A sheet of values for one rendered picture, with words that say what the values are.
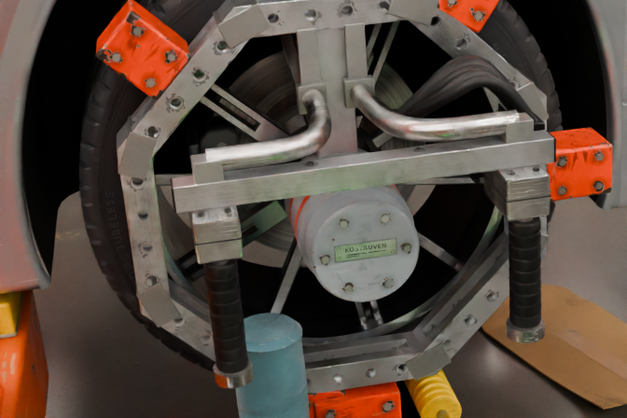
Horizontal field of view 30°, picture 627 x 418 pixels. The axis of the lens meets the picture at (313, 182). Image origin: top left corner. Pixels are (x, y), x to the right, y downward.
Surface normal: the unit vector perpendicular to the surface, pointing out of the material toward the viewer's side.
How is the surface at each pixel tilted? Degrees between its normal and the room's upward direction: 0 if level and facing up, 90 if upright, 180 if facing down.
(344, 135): 90
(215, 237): 90
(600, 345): 1
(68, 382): 0
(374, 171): 90
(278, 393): 88
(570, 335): 1
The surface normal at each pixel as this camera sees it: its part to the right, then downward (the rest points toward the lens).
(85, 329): -0.07, -0.92
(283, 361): 0.47, 0.25
